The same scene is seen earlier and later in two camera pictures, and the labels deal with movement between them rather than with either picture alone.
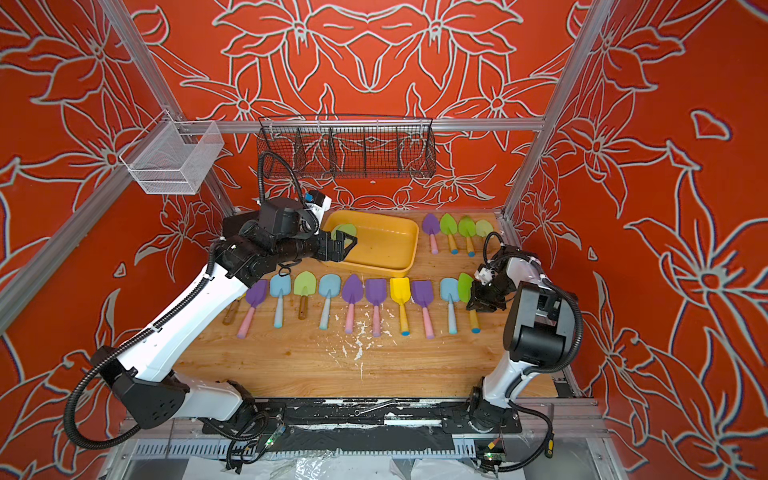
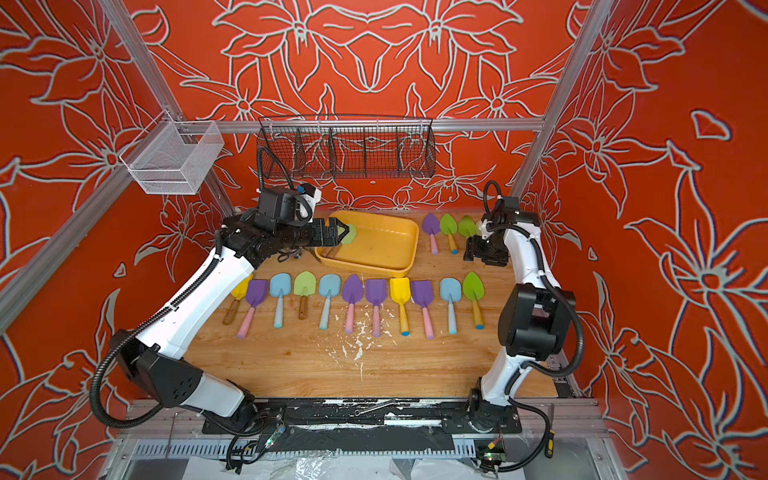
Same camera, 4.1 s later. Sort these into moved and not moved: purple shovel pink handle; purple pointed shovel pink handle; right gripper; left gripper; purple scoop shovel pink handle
Moved: right gripper; left gripper
Not moved: purple scoop shovel pink handle; purple pointed shovel pink handle; purple shovel pink handle
